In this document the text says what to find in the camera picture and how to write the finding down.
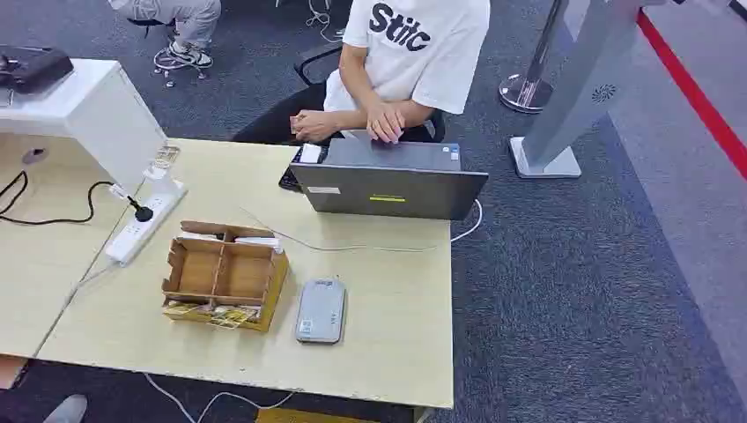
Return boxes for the person's right hand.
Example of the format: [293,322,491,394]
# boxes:
[366,101,407,145]

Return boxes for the person's left hand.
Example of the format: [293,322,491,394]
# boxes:
[289,109,341,145]

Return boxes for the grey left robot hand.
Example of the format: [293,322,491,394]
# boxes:
[42,394,89,423]

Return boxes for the person in white shirt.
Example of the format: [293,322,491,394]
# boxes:
[232,0,492,145]

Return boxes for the grey laptop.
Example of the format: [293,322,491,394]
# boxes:
[288,137,490,222]

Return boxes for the office chair with castors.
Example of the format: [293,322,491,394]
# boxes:
[127,17,210,89]

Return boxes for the person in grey trousers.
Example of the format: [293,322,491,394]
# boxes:
[107,0,223,70]

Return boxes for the white power adapter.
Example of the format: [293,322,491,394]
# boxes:
[143,166,183,197]

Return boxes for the wooden card box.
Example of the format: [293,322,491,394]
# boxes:
[161,219,292,334]

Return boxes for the grey flat card reader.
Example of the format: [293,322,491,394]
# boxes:
[294,278,348,345]

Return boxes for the white power strip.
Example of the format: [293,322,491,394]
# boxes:
[105,179,188,268]

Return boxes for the grey kiosk stand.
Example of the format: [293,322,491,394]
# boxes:
[508,0,667,180]

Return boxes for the white cabinet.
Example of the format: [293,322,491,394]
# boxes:
[0,58,168,194]

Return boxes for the yellow object under desk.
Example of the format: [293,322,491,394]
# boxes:
[255,407,381,423]

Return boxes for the black device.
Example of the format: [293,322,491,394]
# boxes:
[0,45,75,96]

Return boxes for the white floor cable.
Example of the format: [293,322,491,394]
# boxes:
[144,373,296,423]

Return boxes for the white tangled cables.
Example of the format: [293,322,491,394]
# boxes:
[305,0,346,44]

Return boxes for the thin pale cable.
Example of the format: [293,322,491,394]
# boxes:
[239,207,439,255]

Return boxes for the white laptop cable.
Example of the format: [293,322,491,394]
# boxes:
[450,198,484,243]

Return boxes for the chrome stanchion post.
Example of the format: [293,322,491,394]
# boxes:
[499,0,570,115]

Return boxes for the black plug with cable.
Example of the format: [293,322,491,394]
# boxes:
[0,170,155,227]

